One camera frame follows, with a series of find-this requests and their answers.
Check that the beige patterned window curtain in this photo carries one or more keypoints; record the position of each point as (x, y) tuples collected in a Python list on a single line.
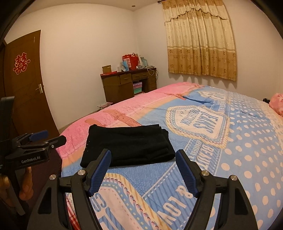
[(200, 39)]

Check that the stacked colourful books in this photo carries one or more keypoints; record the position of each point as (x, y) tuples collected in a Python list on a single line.
[(137, 87)]

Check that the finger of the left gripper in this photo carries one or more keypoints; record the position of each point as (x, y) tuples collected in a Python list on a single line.
[(38, 136)]

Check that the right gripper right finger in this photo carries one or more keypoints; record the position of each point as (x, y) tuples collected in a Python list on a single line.
[(190, 173)]

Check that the pink and blue bedspread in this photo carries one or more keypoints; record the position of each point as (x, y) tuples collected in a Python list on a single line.
[(225, 133)]

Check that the person left hand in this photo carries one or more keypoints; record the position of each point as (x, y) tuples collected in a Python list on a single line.
[(24, 189)]

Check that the red gift bag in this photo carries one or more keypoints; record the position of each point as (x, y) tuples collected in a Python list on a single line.
[(132, 61)]

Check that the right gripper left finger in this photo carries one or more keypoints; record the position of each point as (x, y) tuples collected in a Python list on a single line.
[(96, 171)]

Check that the brown wooden door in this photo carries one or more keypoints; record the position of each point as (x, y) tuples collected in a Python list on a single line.
[(22, 79)]

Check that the pink floral pillow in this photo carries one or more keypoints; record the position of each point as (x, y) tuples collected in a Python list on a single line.
[(276, 103)]

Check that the black cloth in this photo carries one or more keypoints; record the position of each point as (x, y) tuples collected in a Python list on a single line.
[(129, 146)]

